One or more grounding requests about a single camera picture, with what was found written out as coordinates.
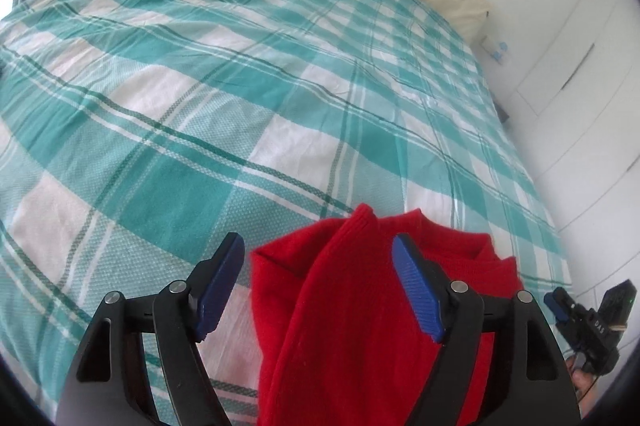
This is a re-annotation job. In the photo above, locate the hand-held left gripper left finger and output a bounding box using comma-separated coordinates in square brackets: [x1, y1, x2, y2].
[55, 232, 246, 426]

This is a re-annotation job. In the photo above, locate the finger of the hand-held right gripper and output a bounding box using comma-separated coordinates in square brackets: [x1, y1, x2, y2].
[543, 287, 577, 326]

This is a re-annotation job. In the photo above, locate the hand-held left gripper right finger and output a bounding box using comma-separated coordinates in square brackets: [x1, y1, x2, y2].
[391, 233, 582, 426]

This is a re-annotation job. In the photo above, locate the red sweater with white rabbit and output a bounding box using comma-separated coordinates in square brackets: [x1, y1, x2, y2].
[249, 203, 521, 426]

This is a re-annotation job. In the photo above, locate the person's right hand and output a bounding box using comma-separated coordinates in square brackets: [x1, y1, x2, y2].
[566, 353, 603, 412]

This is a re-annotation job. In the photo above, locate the teal checked bed sheet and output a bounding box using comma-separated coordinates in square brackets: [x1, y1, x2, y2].
[0, 0, 573, 419]

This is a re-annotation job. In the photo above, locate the white wardrobe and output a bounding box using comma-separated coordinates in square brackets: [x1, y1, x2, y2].
[492, 0, 640, 301]

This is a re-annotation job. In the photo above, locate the white wall socket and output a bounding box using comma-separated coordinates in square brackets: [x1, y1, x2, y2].
[480, 34, 511, 65]

